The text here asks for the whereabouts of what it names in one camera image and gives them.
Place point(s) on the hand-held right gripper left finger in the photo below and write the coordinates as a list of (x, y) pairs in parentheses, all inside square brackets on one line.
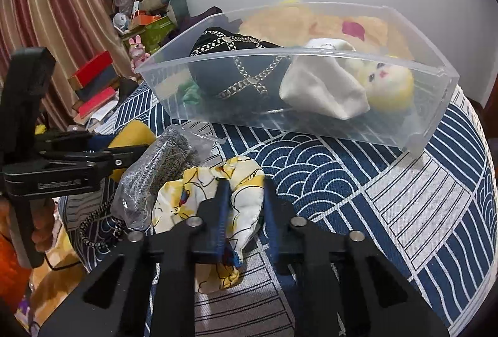
[(223, 206)]

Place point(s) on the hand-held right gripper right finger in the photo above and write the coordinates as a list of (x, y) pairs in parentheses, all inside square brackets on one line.
[(272, 222)]

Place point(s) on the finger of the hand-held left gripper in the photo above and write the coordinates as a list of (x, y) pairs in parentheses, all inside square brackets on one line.
[(128, 154), (66, 136)]

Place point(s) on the yellow white printed cloth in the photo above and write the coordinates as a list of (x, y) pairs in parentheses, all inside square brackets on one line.
[(245, 206)]

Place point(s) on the clear plastic storage bin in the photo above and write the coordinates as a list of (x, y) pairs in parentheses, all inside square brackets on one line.
[(350, 127)]

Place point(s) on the person's left hand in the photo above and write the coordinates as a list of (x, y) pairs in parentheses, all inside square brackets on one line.
[(39, 222)]

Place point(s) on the yellow plush toy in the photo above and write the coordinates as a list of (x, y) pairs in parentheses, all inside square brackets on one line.
[(132, 132)]

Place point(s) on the grey knit in plastic bag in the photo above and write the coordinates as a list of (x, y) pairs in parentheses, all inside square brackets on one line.
[(163, 158)]

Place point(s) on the stack of red books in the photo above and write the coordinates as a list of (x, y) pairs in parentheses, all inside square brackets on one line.
[(95, 86)]

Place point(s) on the blue wave-patterned bed sheet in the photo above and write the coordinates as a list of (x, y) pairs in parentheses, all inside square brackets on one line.
[(330, 173)]

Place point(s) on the green cloth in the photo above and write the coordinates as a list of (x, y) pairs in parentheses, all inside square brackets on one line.
[(191, 95)]

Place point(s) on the orange cloth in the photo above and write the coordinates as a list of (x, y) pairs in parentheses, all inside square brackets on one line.
[(8, 263)]

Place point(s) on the pink bunny figure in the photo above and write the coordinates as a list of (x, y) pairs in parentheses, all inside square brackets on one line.
[(139, 51)]

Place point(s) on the green cardboard box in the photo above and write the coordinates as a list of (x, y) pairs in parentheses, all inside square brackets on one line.
[(153, 31)]

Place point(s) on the white blue toy figure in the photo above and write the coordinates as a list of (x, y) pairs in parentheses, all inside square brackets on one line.
[(121, 22)]

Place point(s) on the white doll with yellow hair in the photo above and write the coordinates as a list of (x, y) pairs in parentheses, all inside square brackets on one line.
[(330, 88)]

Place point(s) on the dark purple cloth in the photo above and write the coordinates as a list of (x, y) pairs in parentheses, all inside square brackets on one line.
[(208, 15)]

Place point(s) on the peach plush toy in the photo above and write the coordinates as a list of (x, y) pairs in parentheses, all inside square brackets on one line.
[(280, 26)]

